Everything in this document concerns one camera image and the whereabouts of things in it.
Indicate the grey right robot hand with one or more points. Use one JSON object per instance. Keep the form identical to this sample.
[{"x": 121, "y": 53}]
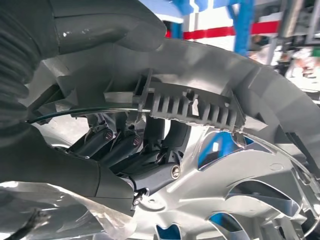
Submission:
[{"x": 62, "y": 172}]

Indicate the red barrier belt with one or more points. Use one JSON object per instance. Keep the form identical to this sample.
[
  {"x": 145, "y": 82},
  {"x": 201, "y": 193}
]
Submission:
[{"x": 212, "y": 32}]

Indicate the chrome stanchion post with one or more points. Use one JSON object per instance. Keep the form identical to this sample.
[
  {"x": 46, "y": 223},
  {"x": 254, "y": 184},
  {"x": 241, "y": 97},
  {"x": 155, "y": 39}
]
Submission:
[{"x": 290, "y": 20}]

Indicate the blue metal shelf rack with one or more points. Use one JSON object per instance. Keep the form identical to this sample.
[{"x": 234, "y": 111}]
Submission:
[{"x": 244, "y": 30}]

